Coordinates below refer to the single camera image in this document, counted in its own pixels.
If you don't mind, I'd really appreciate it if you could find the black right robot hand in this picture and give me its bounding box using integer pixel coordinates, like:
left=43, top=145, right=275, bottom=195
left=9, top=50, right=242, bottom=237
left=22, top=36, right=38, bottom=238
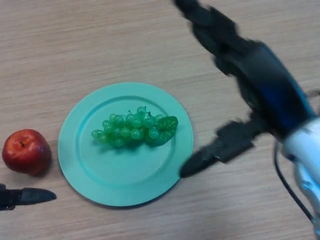
left=173, top=0, right=317, bottom=179

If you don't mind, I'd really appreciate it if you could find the green grape bunch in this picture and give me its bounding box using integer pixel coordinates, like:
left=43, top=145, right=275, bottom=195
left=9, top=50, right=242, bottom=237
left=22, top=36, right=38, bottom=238
left=91, top=106, right=179, bottom=148

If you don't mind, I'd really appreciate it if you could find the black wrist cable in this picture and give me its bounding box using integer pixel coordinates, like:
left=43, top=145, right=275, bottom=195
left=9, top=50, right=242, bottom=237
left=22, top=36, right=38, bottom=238
left=273, top=89, right=320, bottom=226

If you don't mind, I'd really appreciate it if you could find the green round plate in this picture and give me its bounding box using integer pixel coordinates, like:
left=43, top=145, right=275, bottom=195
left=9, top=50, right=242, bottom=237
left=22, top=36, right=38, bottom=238
left=57, top=82, right=194, bottom=208

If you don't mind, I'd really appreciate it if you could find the red apple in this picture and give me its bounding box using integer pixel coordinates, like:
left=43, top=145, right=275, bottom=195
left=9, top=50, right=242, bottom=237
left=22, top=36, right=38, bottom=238
left=1, top=128, right=53, bottom=176

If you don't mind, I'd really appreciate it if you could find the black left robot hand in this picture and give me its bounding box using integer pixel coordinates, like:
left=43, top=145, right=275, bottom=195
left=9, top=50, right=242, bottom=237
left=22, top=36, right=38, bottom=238
left=0, top=183, right=58, bottom=211

